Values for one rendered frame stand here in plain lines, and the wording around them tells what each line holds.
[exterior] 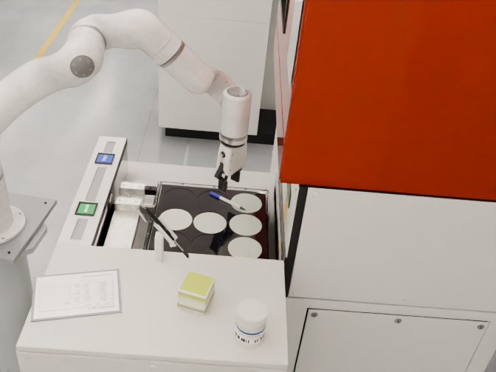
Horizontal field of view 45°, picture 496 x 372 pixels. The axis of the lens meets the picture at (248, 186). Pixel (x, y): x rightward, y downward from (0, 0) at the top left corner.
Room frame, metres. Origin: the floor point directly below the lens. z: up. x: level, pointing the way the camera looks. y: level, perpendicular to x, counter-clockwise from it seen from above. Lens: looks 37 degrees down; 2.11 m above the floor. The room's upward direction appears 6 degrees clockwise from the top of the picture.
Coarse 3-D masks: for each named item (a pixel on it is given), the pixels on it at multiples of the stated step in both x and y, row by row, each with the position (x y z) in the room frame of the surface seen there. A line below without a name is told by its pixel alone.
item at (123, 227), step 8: (144, 200) 1.53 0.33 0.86; (120, 216) 1.41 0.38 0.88; (128, 216) 1.42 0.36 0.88; (136, 216) 1.42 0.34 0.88; (112, 224) 1.37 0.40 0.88; (120, 224) 1.38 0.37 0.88; (128, 224) 1.38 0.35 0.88; (136, 224) 1.38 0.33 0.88; (112, 232) 1.33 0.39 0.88; (120, 232) 1.34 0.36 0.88; (128, 232) 1.34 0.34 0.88; (136, 232) 1.37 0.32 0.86; (112, 240) 1.30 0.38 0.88; (120, 240) 1.31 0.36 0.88; (128, 240) 1.31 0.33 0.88; (128, 248) 1.28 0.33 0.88
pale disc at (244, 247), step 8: (232, 240) 1.34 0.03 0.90; (240, 240) 1.34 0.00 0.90; (248, 240) 1.35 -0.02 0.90; (232, 248) 1.31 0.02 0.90; (240, 248) 1.31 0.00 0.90; (248, 248) 1.31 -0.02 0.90; (256, 248) 1.32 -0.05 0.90; (240, 256) 1.27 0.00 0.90; (248, 256) 1.28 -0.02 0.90; (256, 256) 1.28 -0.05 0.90
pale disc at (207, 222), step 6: (198, 216) 1.43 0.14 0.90; (204, 216) 1.43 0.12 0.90; (210, 216) 1.44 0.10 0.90; (216, 216) 1.44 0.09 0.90; (198, 222) 1.40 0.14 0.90; (204, 222) 1.41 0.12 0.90; (210, 222) 1.41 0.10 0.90; (216, 222) 1.41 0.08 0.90; (222, 222) 1.42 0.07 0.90; (198, 228) 1.37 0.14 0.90; (204, 228) 1.38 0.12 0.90; (210, 228) 1.38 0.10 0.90; (216, 228) 1.38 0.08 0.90; (222, 228) 1.39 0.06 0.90
